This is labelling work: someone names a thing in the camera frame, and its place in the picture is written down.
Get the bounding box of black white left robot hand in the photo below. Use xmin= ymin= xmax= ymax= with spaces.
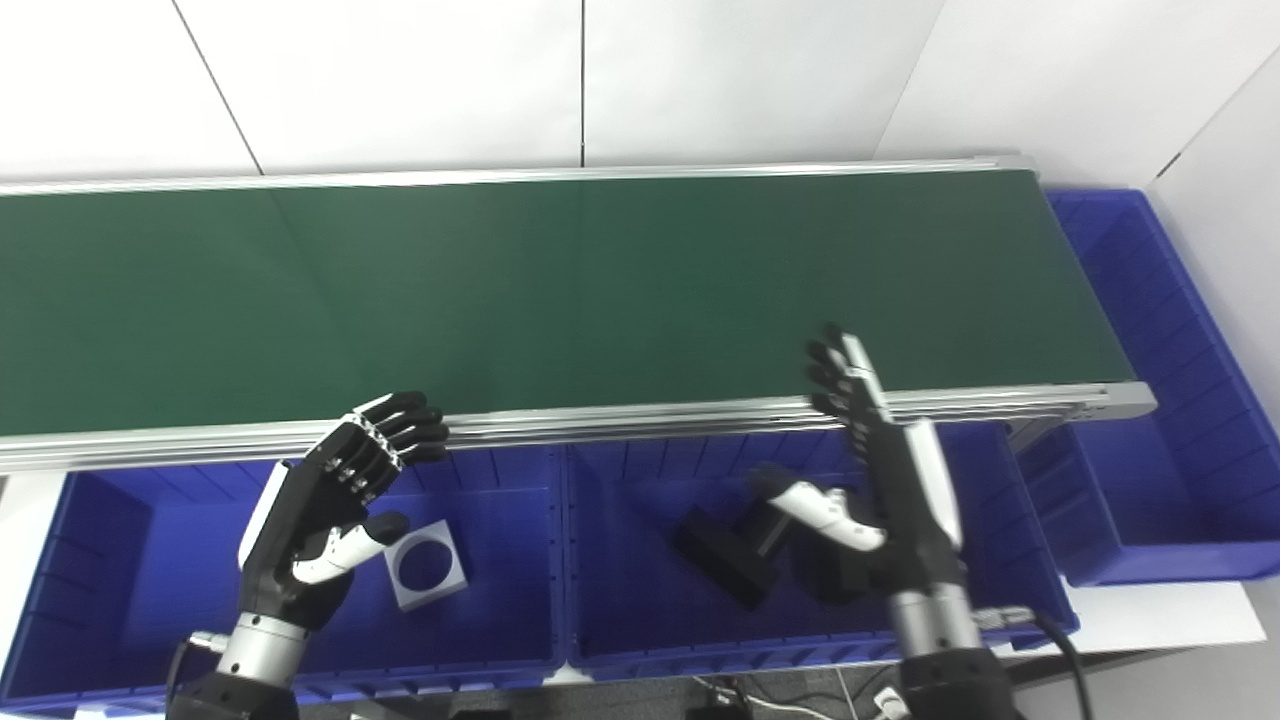
xmin=237 ymin=391 xmax=451 ymax=631

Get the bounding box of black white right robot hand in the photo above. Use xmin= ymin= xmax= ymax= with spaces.
xmin=750 ymin=325 xmax=969 ymax=601

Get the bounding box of black part with cylinder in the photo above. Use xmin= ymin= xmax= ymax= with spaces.
xmin=795 ymin=540 xmax=891 ymax=606
xmin=672 ymin=505 xmax=791 ymax=611

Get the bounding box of white square part round hole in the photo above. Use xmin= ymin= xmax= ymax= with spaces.
xmin=383 ymin=518 xmax=469 ymax=611

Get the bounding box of long blue plastic bin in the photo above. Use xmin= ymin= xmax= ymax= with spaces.
xmin=1015 ymin=188 xmax=1280 ymax=588

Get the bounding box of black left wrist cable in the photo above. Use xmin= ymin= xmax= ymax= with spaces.
xmin=165 ymin=630 xmax=231 ymax=701

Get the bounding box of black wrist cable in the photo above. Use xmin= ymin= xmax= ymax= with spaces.
xmin=165 ymin=630 xmax=231 ymax=701
xmin=975 ymin=605 xmax=1091 ymax=720

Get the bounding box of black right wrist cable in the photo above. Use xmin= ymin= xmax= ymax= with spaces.
xmin=975 ymin=605 xmax=1091 ymax=720

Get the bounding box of white floor cable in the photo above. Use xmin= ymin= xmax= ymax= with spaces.
xmin=745 ymin=695 xmax=871 ymax=720

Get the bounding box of green conveyor belt aluminium frame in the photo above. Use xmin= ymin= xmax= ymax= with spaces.
xmin=0 ymin=153 xmax=1159 ymax=476

